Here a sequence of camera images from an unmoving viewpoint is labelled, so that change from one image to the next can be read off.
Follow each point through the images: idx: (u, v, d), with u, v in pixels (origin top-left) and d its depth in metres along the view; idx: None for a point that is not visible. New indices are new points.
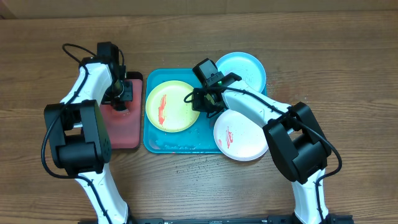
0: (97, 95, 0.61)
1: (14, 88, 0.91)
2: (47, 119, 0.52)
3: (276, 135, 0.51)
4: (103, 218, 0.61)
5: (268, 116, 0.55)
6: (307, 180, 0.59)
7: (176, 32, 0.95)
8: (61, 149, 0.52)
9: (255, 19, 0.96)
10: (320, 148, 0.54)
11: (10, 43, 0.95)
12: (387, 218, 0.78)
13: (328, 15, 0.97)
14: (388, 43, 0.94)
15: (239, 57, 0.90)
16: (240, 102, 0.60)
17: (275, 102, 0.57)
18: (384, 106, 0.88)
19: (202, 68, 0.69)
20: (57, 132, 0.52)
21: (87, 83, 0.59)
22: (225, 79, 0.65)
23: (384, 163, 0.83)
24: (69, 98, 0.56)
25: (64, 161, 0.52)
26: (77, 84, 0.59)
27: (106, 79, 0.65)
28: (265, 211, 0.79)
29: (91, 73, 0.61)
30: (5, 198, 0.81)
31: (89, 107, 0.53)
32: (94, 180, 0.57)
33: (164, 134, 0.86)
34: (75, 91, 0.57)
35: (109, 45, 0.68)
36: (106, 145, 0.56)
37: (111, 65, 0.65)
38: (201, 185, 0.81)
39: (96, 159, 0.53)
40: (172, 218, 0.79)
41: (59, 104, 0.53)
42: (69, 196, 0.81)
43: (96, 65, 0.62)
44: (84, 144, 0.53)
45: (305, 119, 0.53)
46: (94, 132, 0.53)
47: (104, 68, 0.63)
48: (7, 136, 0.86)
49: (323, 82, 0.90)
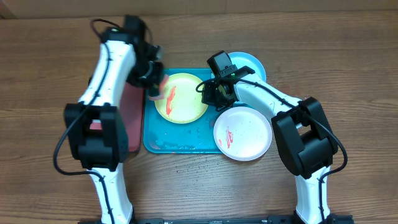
0: (120, 83, 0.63)
1: (14, 88, 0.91)
2: (68, 119, 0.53)
3: (284, 127, 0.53)
4: (107, 216, 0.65)
5: (278, 108, 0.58)
6: (311, 176, 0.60)
7: (176, 32, 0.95)
8: (79, 145, 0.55)
9: (255, 19, 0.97)
10: (327, 144, 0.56)
11: (10, 43, 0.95)
12: (387, 218, 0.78)
13: (328, 15, 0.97)
14: (388, 43, 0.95)
15: (239, 57, 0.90)
16: (252, 94, 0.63)
17: (285, 96, 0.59)
18: (384, 106, 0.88)
19: (218, 61, 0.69)
20: (76, 132, 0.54)
21: (109, 71, 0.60)
22: (238, 71, 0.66)
23: (384, 162, 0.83)
24: (90, 97, 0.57)
25: (82, 157, 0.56)
26: (100, 74, 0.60)
27: (129, 62, 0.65)
28: (265, 211, 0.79)
29: (113, 58, 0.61)
30: (5, 198, 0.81)
31: (109, 114, 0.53)
32: (106, 177, 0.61)
33: (164, 133, 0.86)
34: (97, 86, 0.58)
35: (137, 20, 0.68)
36: (124, 146, 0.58)
37: (135, 39, 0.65)
38: (201, 185, 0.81)
39: (112, 160, 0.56)
40: (172, 218, 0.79)
41: (80, 105, 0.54)
42: (69, 196, 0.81)
43: (117, 45, 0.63)
44: (102, 145, 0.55)
45: (314, 114, 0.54)
46: (113, 137, 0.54)
47: (128, 49, 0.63)
48: (7, 136, 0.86)
49: (322, 82, 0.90)
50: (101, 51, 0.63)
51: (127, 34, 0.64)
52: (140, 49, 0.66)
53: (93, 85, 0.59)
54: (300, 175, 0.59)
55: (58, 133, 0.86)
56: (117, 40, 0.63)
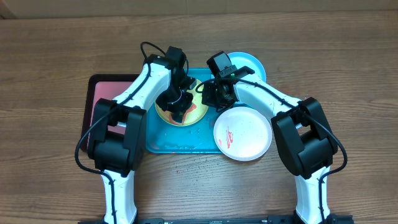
0: (150, 100, 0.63)
1: (14, 88, 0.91)
2: (97, 112, 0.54)
3: (284, 127, 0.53)
4: (111, 216, 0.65)
5: (278, 109, 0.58)
6: (311, 176, 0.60)
7: (176, 32, 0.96)
8: (98, 142, 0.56)
9: (254, 19, 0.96)
10: (326, 144, 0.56)
11: (10, 43, 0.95)
12: (387, 218, 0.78)
13: (328, 14, 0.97)
14: (388, 43, 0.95)
15: (239, 57, 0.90)
16: (251, 94, 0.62)
17: (285, 96, 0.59)
18: (384, 106, 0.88)
19: (218, 61, 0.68)
20: (100, 127, 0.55)
21: (145, 85, 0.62)
22: (237, 71, 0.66)
23: (384, 163, 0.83)
24: (123, 98, 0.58)
25: (98, 155, 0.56)
26: (137, 84, 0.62)
27: (164, 84, 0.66)
28: (265, 211, 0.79)
29: (152, 76, 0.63)
30: (5, 198, 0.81)
31: (138, 116, 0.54)
32: (116, 180, 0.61)
33: (164, 134, 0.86)
34: (132, 93, 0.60)
35: (180, 52, 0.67)
36: (138, 154, 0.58)
37: (175, 70, 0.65)
38: (201, 185, 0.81)
39: (125, 165, 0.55)
40: (173, 218, 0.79)
41: (112, 102, 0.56)
42: (69, 196, 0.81)
43: (160, 68, 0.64)
44: (119, 147, 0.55)
45: (314, 114, 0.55)
46: (133, 140, 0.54)
47: (167, 73, 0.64)
48: (7, 136, 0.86)
49: (322, 82, 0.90)
50: (143, 68, 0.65)
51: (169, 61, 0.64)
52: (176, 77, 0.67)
53: (129, 91, 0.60)
54: (300, 175, 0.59)
55: (58, 133, 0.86)
56: (160, 62, 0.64)
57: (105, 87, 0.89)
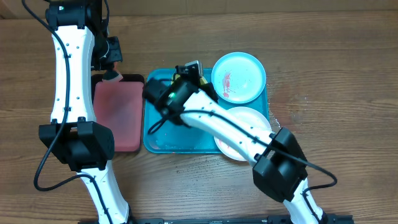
0: (89, 73, 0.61)
1: (13, 88, 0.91)
2: (43, 140, 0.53)
3: (268, 175, 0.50)
4: (104, 216, 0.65)
5: (252, 148, 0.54)
6: (293, 195, 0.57)
7: (176, 33, 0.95)
8: (65, 157, 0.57)
9: (255, 19, 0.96)
10: (300, 164, 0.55)
11: (10, 43, 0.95)
12: (387, 218, 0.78)
13: (328, 14, 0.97)
14: (388, 43, 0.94)
15: (239, 56, 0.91)
16: (208, 125, 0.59)
17: (252, 127, 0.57)
18: (384, 106, 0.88)
19: (152, 89, 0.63)
20: (56, 149, 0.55)
21: (71, 68, 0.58)
22: (173, 88, 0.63)
23: (384, 163, 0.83)
24: (61, 114, 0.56)
25: (71, 163, 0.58)
26: (63, 77, 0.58)
27: (91, 46, 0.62)
28: (265, 211, 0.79)
29: (71, 55, 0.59)
30: (5, 198, 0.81)
31: (87, 130, 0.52)
32: (96, 177, 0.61)
33: (164, 134, 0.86)
34: (64, 98, 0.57)
35: None
36: (109, 142, 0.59)
37: (88, 12, 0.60)
38: (201, 185, 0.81)
39: (100, 159, 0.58)
40: (172, 218, 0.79)
41: (55, 125, 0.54)
42: (69, 196, 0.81)
43: (73, 30, 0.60)
44: (87, 153, 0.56)
45: (289, 147, 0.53)
46: (95, 147, 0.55)
47: (85, 32, 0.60)
48: (7, 136, 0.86)
49: (323, 82, 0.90)
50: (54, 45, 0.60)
51: (78, 8, 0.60)
52: (94, 22, 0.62)
53: (60, 96, 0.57)
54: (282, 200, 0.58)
55: None
56: (69, 26, 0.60)
57: (104, 87, 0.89)
